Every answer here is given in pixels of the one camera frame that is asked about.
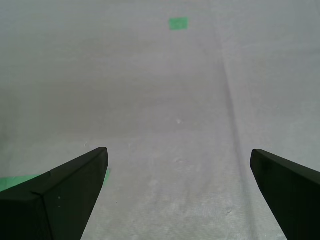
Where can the white table cover sheet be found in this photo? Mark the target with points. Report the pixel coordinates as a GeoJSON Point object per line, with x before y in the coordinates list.
{"type": "Point", "coordinates": [175, 75]}

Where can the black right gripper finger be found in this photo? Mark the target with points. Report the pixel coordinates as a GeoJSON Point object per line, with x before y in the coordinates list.
{"type": "Point", "coordinates": [295, 200]}
{"type": "Point", "coordinates": [50, 212]}

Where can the green tape square marker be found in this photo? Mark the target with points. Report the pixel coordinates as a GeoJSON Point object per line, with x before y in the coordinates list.
{"type": "Point", "coordinates": [178, 23]}

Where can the long green tape strip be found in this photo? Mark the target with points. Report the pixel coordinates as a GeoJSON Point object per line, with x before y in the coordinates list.
{"type": "Point", "coordinates": [12, 182]}

